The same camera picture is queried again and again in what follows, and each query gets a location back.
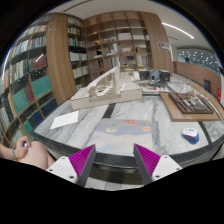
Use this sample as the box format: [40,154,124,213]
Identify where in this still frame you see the blue and white computer mouse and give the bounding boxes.
[182,128,199,144]

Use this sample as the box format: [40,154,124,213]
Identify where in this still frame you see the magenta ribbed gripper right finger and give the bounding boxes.
[133,144,160,185]

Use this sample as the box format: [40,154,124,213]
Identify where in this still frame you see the ceiling strip light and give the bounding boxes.
[162,22,194,39]

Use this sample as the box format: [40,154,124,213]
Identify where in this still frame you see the white paper sheet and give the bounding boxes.
[50,111,79,129]

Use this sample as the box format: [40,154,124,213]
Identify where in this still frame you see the person's bare knee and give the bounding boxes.
[20,141,55,170]

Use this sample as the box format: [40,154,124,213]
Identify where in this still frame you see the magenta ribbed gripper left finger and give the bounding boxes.
[69,145,96,187]

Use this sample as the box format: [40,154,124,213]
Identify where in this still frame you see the person's hand holding object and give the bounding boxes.
[15,136,30,159]

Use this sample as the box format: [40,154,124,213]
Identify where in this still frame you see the glass-covered site model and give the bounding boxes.
[168,81,192,93]

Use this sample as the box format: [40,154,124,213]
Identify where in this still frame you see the brown architectural model on board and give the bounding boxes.
[160,92,220,122]

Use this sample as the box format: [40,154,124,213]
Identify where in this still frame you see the left bookshelf with books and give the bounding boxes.
[0,13,90,146]

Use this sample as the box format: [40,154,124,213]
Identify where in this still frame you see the wooden display shelf unit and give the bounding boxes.
[84,11,153,79]

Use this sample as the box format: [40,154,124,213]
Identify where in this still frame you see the white architectural model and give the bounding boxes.
[70,67,142,110]

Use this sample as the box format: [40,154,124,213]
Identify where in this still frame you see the pastel printed mouse pad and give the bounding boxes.
[87,118,152,156]

